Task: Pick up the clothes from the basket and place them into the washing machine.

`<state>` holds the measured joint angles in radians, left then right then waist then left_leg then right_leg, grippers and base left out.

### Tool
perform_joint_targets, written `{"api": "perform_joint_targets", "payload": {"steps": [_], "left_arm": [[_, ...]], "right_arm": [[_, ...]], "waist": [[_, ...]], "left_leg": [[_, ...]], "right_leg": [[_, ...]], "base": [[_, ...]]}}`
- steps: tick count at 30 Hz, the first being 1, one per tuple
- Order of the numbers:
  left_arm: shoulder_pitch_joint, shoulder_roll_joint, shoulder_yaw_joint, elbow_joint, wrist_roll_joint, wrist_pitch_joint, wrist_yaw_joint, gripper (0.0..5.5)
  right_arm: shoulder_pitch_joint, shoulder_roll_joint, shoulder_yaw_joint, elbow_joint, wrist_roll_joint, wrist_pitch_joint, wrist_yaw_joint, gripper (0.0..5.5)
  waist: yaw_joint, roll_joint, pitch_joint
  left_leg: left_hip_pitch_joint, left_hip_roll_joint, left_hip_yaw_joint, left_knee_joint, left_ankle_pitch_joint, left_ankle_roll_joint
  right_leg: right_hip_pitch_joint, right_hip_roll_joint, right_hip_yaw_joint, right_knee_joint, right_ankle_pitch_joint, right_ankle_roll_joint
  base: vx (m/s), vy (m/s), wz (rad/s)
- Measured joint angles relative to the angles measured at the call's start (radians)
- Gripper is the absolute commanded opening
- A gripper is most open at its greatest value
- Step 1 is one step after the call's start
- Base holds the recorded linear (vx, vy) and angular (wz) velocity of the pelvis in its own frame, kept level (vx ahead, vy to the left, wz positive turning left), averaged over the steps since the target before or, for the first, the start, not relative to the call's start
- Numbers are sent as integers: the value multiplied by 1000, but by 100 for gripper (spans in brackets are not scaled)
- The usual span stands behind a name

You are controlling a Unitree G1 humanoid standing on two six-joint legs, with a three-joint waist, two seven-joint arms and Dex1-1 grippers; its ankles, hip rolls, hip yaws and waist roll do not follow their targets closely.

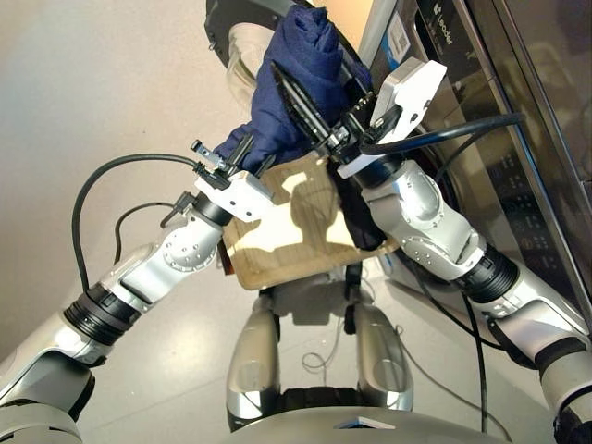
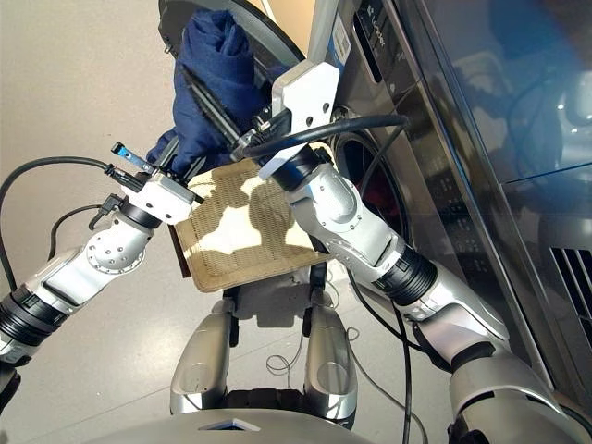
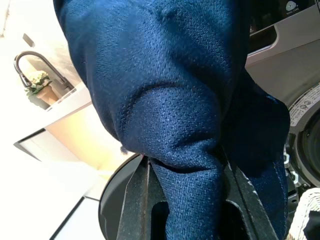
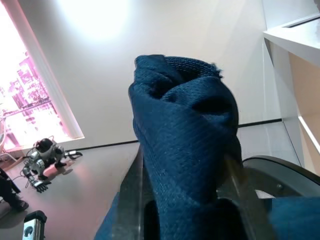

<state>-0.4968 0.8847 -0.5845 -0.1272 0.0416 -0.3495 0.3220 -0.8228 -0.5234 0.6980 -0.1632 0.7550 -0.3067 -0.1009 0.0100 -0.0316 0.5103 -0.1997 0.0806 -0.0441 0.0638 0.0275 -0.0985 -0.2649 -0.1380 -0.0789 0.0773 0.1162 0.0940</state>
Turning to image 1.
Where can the round glass washer door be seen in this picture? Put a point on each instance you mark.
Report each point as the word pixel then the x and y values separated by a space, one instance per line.
pixel 240 28

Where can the silver robot leg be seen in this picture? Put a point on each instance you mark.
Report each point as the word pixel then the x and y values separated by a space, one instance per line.
pixel 252 365
pixel 384 361

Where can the pale woven laundry basket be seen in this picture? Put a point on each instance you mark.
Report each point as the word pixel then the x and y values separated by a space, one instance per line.
pixel 277 263

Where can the blue white washer sticker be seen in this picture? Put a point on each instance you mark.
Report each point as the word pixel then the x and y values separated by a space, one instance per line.
pixel 398 39

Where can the grey washing machine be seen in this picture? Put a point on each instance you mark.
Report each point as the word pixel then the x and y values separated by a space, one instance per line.
pixel 462 115

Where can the navy blue garment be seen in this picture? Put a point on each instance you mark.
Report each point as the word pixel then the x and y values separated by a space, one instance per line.
pixel 287 83

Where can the black garment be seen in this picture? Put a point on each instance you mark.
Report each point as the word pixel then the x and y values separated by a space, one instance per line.
pixel 358 217

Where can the grey robot torso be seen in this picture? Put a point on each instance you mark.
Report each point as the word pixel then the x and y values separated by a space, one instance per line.
pixel 347 430

